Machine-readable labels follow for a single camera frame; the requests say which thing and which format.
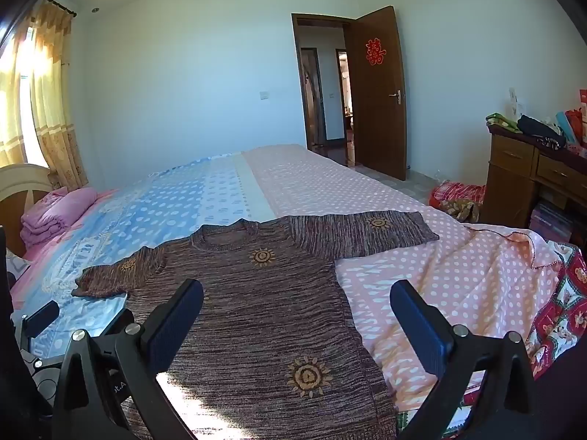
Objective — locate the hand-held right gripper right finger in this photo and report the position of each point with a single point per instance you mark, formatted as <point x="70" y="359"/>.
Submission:
<point x="415" y="325"/>

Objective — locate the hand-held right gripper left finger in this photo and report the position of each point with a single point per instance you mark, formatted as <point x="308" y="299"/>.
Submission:
<point x="176" y="325"/>

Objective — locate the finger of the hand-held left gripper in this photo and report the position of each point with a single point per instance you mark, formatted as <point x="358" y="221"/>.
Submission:
<point x="41" y="317"/>
<point x="117" y="325"/>

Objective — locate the brown knitted sweater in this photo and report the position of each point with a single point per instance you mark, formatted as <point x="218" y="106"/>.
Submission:
<point x="257" y="311"/>

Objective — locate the folded pink blanket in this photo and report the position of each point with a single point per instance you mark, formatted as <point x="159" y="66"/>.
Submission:
<point x="55" y="220"/>

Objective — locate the blue polka dot bedsheet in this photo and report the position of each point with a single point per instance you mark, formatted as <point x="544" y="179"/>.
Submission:
<point x="183" y="201"/>

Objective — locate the cream wooden headboard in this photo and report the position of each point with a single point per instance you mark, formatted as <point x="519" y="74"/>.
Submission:
<point x="18" y="192"/>

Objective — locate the red plaid cloth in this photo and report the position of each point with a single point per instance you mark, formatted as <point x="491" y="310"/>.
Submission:
<point x="454" y="192"/>

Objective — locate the stack of books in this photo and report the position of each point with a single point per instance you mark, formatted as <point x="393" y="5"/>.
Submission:
<point x="550" y="224"/>

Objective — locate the wooden nightstand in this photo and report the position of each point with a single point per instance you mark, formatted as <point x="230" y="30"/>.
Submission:
<point x="509" y="178"/>

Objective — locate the brown wooden door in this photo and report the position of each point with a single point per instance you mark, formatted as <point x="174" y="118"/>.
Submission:
<point x="376" y="114"/>

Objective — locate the yellow patterned curtain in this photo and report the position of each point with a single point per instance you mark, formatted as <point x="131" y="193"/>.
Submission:
<point x="50" y="101"/>

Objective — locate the green patterned cloth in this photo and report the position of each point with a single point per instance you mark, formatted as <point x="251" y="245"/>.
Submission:
<point x="502" y="123"/>

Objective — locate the red gift bag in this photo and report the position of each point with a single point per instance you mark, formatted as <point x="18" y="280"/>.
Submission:
<point x="575" y="123"/>

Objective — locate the red paper door decoration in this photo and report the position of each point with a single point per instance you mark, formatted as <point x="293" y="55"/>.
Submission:
<point x="375" y="51"/>

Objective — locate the black curtain rod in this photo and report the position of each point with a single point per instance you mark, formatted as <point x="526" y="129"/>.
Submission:
<point x="59" y="4"/>

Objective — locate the white wall socket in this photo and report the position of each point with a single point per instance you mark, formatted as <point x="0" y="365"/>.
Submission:
<point x="513" y="103"/>

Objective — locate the brown wooden door frame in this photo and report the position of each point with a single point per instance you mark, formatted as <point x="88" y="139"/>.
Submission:
<point x="298" y="78"/>

